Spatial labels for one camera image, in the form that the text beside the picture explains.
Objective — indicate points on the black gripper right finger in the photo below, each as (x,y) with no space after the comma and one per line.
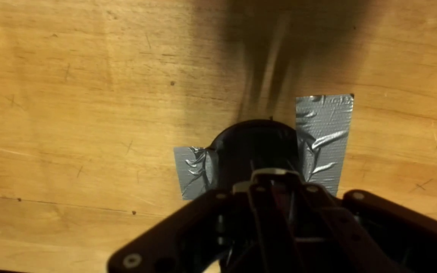
(380,232)

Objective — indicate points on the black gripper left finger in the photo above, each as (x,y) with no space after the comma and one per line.
(204,227)

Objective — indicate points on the dark cup with orange band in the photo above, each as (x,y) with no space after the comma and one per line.
(251,148)

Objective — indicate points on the small grey duct tape piece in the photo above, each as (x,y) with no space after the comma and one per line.
(193,171)

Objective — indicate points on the large grey duct tape piece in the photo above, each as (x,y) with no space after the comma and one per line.
(325,136)

